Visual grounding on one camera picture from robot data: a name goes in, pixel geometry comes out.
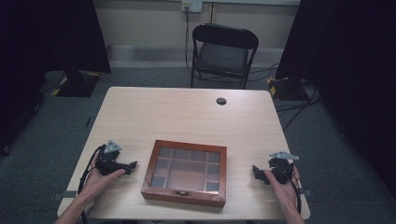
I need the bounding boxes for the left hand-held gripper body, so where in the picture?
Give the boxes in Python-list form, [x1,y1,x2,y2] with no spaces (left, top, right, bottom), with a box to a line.
[94,139,128,176]

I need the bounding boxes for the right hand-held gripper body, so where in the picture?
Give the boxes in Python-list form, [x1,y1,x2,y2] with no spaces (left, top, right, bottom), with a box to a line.
[267,150,301,185]

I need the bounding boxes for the person's right hand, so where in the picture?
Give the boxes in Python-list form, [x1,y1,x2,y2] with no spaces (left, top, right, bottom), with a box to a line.
[263,165,302,206]

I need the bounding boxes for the person's left hand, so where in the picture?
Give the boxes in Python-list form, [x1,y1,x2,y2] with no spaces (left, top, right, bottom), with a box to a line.
[79,154,126,203]

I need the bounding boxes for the wooden box with glass lid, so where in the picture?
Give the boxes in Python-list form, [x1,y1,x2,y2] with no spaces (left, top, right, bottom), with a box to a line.
[140,139,228,209]

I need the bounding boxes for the black stand base yellow tape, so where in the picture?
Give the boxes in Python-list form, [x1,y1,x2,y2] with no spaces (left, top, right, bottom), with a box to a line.
[266,76,313,102]

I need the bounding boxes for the black curtain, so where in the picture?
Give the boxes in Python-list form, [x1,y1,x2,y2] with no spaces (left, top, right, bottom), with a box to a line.
[275,0,396,202]
[0,0,112,157]

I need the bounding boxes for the black folding chair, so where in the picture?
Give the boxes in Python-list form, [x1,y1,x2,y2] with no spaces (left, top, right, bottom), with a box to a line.
[190,22,261,91]

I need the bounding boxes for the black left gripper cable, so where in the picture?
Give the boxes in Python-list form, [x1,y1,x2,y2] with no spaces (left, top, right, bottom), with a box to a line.
[77,144,107,224]

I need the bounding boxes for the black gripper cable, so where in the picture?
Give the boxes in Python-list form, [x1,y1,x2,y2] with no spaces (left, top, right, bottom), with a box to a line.
[77,144,107,224]
[289,172,303,216]

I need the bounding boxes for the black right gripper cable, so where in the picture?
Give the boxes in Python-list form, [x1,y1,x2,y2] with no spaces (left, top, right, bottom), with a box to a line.
[289,172,303,216]

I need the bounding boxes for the black floor cables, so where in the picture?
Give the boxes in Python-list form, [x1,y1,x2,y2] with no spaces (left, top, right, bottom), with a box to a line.
[248,62,323,133]

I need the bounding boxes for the black wall socket cable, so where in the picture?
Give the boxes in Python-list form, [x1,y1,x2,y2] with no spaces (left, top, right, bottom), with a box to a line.
[183,7,194,77]

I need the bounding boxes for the white wall socket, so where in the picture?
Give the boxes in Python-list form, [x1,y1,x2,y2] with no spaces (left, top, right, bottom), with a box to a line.
[181,0,204,14]

